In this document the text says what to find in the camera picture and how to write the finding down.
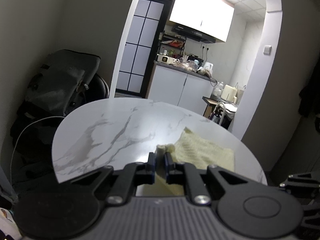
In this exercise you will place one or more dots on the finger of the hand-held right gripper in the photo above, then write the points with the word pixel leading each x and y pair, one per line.
pixel 300 188

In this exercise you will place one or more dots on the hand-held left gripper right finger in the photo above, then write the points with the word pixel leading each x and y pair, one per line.
pixel 168 167

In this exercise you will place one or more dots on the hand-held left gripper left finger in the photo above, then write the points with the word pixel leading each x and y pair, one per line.
pixel 152 167

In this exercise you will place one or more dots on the yellow towel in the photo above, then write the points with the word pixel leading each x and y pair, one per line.
pixel 200 150

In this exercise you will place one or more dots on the dark glass bottle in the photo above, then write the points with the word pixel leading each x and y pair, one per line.
pixel 215 116

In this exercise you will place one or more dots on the wooden tray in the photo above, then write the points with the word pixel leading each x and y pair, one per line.
pixel 207 99

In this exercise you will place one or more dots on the white trolley rack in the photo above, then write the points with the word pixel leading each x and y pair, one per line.
pixel 223 110

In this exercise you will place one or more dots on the white base cabinet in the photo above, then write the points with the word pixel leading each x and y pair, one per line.
pixel 170 85

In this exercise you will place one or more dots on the clear plastic bottle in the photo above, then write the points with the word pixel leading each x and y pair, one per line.
pixel 218 90

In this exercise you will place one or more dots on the black chair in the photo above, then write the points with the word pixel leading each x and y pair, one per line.
pixel 100 90

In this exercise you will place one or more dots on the cream countertop appliance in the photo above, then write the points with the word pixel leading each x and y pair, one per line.
pixel 228 93

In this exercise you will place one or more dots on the pile of food bags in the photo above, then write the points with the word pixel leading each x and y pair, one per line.
pixel 190 66

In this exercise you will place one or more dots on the white paper bag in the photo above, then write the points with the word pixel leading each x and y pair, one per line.
pixel 240 91

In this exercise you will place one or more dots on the white rice cooker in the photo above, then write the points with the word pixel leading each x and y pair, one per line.
pixel 165 58

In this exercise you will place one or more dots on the white electric kettle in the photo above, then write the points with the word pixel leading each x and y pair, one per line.
pixel 209 66

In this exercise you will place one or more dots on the black kitchen shelf rack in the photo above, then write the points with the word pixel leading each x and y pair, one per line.
pixel 175 42

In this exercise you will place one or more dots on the grey backpack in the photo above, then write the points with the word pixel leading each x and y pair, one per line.
pixel 62 75

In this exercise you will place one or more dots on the black framed glass door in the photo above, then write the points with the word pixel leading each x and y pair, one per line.
pixel 138 32

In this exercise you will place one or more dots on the black range hood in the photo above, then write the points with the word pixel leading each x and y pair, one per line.
pixel 192 32

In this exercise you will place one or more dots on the white light switch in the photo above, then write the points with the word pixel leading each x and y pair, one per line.
pixel 267 49

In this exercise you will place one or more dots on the white wall cabinet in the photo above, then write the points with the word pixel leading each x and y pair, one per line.
pixel 202 10

